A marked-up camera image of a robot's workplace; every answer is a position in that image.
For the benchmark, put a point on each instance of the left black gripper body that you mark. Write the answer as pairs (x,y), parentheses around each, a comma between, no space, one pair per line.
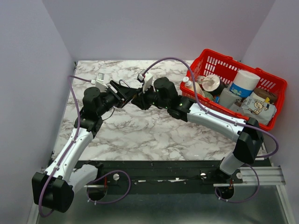
(117,100)

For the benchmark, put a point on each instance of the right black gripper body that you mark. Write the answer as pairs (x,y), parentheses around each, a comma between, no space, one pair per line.
(150,98)

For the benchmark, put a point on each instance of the large brass padlock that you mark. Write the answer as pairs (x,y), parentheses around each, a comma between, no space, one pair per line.
(126,86)

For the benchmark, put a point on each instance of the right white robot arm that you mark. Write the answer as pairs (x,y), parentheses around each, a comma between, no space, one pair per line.
(245,133)

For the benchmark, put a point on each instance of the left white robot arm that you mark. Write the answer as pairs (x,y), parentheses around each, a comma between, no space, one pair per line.
(56,186)

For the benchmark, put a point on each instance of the white lotion bottle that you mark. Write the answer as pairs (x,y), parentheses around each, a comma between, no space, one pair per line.
(189,85)

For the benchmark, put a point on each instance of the white round lid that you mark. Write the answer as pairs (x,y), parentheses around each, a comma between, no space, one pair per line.
(213,85)

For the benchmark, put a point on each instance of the red plastic basket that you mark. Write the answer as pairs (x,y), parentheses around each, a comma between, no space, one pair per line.
(225,67)

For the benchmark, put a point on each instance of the grey paper cup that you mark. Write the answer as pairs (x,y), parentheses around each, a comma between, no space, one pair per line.
(228,98)

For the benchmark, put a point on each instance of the white toilet paper roll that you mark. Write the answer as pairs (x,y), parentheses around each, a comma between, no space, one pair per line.
(244,83)

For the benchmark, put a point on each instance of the white printed bag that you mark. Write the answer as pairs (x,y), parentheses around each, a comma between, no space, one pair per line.
(260,110)

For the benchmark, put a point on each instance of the brown round container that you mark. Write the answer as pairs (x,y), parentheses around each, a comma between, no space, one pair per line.
(267,96)

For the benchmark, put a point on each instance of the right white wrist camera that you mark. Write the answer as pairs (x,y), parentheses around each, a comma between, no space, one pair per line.
(145,80)

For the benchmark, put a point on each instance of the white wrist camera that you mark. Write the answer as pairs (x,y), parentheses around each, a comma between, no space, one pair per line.
(145,80)
(101,82)

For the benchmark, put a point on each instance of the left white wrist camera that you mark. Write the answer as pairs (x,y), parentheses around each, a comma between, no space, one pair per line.
(101,82)

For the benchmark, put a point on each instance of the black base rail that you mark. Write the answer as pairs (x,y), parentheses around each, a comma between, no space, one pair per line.
(164,177)

